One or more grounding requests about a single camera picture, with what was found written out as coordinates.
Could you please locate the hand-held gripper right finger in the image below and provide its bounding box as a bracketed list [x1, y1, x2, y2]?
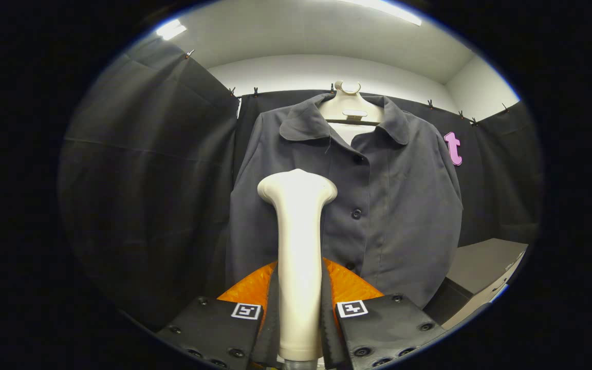
[321, 257, 448, 370]

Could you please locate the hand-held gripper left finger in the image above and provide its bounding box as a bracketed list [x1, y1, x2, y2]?
[155, 260, 281, 370]

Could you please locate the white garment steamer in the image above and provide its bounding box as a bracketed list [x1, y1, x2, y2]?
[257, 169, 338, 370]

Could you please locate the dark grey button shirt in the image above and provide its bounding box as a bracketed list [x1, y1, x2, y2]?
[226, 92, 465, 309]

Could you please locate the cream plastic clothes hanger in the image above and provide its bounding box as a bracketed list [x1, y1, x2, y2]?
[319, 81, 384, 127]

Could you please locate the grey drawer cabinet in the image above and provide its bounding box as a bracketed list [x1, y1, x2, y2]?
[423, 238, 529, 330]

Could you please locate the small ceiling light panel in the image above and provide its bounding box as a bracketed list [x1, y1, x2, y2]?
[156, 19, 188, 41]

